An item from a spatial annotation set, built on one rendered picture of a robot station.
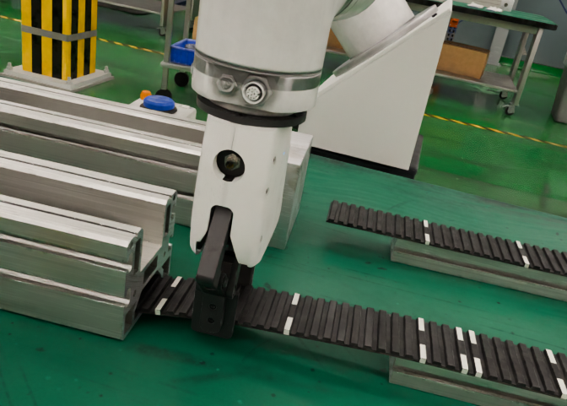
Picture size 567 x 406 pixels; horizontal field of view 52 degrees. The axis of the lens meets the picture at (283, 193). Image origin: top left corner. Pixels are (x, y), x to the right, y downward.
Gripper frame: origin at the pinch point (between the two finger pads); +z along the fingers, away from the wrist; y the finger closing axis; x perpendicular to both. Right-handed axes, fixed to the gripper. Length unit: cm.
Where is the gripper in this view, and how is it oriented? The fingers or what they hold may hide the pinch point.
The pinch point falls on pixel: (224, 292)
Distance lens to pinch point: 46.3
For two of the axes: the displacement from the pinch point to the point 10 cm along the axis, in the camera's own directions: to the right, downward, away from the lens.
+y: 1.8, -3.8, 9.1
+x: -9.7, -2.2, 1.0
